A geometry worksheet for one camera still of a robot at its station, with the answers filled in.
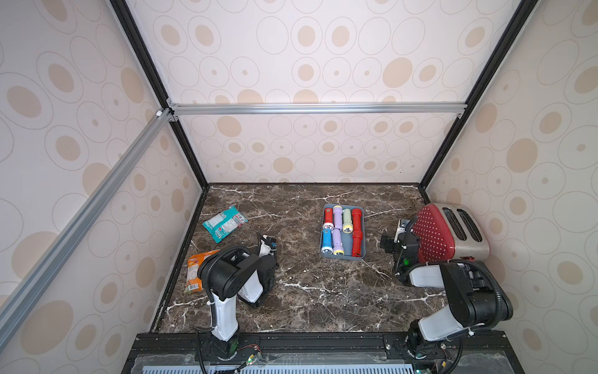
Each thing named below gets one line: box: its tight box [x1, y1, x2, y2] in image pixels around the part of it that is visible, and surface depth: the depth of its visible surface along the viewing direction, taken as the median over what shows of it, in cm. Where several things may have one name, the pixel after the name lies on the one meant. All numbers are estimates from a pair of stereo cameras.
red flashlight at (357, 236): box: [351, 229, 364, 258], surface depth 97 cm
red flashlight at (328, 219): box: [323, 207, 335, 231], surface depth 105 cm
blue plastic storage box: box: [319, 203, 366, 261], surface depth 101 cm
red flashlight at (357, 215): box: [351, 208, 363, 231], surface depth 105 cm
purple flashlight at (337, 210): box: [332, 204, 343, 230], surface depth 107 cm
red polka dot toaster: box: [411, 203, 491, 263], surface depth 85 cm
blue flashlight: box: [321, 228, 334, 255], surface depth 97 cm
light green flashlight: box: [341, 208, 354, 234], surface depth 102 cm
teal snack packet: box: [202, 205, 249, 244], surface depth 105 cm
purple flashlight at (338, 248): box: [331, 228, 345, 257], surface depth 96 cm
